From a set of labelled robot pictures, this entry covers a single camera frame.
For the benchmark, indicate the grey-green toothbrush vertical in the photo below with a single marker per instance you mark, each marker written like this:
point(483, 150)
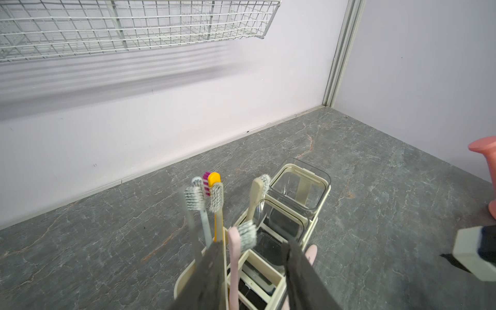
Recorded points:
point(193, 233)

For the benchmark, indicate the yellow toothbrush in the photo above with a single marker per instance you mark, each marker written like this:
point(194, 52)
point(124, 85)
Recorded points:
point(212, 179)

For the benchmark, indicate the cream toothbrush holder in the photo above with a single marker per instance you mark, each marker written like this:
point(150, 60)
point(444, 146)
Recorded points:
point(289, 211)

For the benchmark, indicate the pink watering can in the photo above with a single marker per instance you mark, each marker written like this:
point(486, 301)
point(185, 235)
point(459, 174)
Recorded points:
point(486, 147)

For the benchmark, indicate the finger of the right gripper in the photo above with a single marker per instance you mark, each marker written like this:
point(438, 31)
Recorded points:
point(454, 262)

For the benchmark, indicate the white wire wall basket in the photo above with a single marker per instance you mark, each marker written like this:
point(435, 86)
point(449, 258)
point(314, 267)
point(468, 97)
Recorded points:
point(33, 30)

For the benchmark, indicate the light blue toothbrush vertical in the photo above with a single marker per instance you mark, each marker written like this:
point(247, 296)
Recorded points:
point(197, 182)

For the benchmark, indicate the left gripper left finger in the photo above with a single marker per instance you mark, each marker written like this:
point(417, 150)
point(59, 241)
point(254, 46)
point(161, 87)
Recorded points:
point(204, 289)

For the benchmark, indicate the pink toothbrush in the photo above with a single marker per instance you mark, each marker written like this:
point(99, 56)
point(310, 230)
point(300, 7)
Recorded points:
point(311, 256)
point(241, 239)

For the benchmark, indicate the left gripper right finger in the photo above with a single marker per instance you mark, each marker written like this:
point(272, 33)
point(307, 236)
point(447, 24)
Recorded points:
point(305, 288)

